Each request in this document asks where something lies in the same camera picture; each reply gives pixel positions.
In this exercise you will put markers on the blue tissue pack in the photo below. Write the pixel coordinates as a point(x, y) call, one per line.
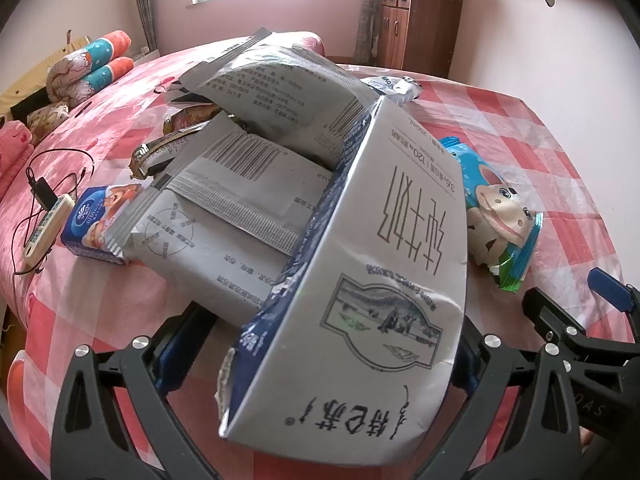
point(87, 220)

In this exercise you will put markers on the black charger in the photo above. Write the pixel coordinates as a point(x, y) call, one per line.
point(45, 192)

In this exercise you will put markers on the pink bed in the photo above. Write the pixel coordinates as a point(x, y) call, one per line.
point(125, 95)

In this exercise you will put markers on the grey patterned curtain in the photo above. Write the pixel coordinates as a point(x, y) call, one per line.
point(367, 15)
point(145, 0)

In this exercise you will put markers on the orange brown wrapper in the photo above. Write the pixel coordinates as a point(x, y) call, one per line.
point(187, 116)

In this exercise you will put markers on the grey printed packet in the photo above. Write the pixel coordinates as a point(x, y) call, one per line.
point(210, 240)
point(280, 90)

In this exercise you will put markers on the brown wooden cabinet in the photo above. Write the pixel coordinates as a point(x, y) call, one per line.
point(425, 25)

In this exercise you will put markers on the blue cow print snack packet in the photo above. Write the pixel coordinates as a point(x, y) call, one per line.
point(495, 210)

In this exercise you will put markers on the pink checked tablecloth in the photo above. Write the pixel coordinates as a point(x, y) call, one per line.
point(560, 160)

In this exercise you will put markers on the white blue packet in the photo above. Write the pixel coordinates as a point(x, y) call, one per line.
point(395, 87)

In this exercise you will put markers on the brown print pillow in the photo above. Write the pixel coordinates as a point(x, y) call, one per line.
point(47, 117)

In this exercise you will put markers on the white blue milk carton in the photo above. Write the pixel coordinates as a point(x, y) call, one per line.
point(390, 260)

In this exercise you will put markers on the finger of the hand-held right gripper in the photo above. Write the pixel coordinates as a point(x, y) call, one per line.
point(612, 290)
point(560, 317)

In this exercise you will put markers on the brown gold wrapper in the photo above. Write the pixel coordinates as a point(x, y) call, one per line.
point(150, 155)

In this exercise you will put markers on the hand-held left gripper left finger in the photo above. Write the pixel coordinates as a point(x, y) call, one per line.
point(165, 365)

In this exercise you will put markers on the white power strip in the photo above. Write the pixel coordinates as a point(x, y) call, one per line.
point(47, 230)

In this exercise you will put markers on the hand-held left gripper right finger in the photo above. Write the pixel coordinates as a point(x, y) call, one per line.
point(470, 375)

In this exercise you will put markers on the cartoon print rolled quilt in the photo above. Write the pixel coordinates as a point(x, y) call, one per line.
point(102, 77)
point(95, 52)

